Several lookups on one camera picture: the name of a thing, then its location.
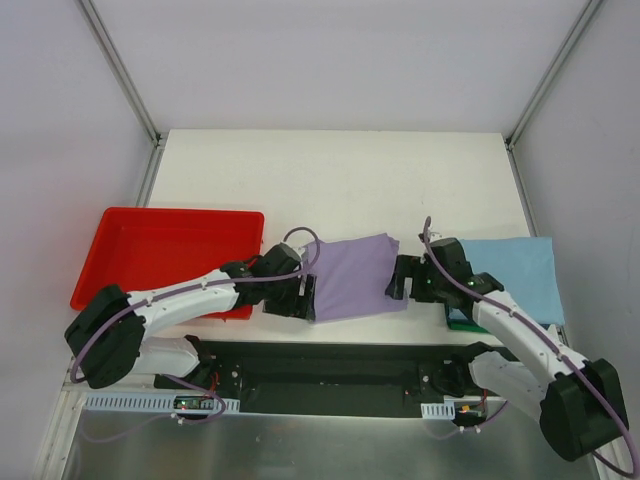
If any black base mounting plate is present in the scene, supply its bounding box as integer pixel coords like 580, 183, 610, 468
152, 335, 481, 417

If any left perforated cable duct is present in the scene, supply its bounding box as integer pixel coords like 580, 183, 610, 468
85, 393, 240, 415

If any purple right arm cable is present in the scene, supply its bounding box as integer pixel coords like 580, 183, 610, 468
422, 215, 639, 476

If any right aluminium frame post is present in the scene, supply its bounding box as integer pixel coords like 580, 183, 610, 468
505, 0, 606, 150

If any perforated cable duct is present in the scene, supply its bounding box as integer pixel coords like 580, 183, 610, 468
85, 393, 240, 415
420, 401, 456, 421

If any right perforated cable duct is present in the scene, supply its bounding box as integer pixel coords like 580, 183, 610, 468
420, 401, 456, 421

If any aluminium frame post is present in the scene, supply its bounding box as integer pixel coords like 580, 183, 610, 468
74, 0, 169, 149
505, 0, 606, 150

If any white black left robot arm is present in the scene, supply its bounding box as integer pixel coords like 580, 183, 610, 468
64, 242, 319, 389

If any green folded t shirt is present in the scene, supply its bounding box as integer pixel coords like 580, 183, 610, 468
444, 306, 488, 334

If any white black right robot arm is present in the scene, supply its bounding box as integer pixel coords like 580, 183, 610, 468
386, 238, 632, 461

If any left aluminium frame post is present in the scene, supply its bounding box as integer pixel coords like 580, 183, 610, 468
74, 0, 169, 149

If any lilac t shirt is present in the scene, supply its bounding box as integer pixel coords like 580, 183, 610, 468
305, 233, 408, 323

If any red plastic tray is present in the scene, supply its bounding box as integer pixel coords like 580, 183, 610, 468
70, 207, 264, 311

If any light blue folded t shirt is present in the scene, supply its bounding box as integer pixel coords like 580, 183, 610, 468
460, 237, 565, 326

